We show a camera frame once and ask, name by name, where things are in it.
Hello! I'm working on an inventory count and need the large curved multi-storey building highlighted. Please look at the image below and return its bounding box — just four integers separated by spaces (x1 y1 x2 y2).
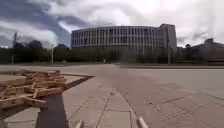
70 23 178 64

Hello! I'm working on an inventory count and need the grey paved plaza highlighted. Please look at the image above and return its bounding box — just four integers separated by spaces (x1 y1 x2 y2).
0 63 224 128

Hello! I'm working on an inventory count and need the pole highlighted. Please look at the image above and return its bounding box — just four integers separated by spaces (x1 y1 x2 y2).
50 44 55 66

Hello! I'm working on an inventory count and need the raised kerb strip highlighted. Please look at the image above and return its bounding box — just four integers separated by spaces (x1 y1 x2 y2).
119 63 224 70

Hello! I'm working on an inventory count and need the robot's own part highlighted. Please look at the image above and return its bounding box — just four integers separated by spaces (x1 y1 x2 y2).
74 119 84 128
136 116 150 128

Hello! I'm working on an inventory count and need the brown planting bed with border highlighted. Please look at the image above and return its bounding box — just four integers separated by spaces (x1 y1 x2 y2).
0 69 96 120

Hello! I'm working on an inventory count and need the row of trees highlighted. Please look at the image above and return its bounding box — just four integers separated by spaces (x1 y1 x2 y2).
0 39 224 65

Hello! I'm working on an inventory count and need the dark building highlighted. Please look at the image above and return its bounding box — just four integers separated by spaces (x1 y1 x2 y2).
190 37 224 63

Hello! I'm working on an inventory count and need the tall tower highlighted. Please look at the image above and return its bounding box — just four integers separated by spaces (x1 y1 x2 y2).
12 31 18 45

